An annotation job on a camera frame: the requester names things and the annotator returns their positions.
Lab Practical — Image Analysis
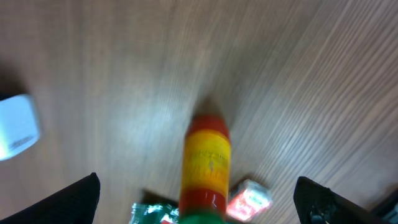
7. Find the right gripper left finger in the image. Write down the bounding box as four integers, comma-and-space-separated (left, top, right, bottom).
1, 172, 101, 224

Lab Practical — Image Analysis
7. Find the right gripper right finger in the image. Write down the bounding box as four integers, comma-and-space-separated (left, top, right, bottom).
294, 176, 395, 224

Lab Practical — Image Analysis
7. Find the red white small box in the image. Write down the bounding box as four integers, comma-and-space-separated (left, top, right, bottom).
226, 179, 273, 223

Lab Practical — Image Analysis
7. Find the green 3M gloves packet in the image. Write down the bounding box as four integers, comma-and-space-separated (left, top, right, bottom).
129, 203, 179, 224

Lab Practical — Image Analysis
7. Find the yellow bottle green cap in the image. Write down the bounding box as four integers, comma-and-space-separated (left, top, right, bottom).
178, 114, 231, 224

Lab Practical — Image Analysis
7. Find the white barcode scanner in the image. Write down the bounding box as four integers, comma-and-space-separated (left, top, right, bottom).
1, 94, 41, 161

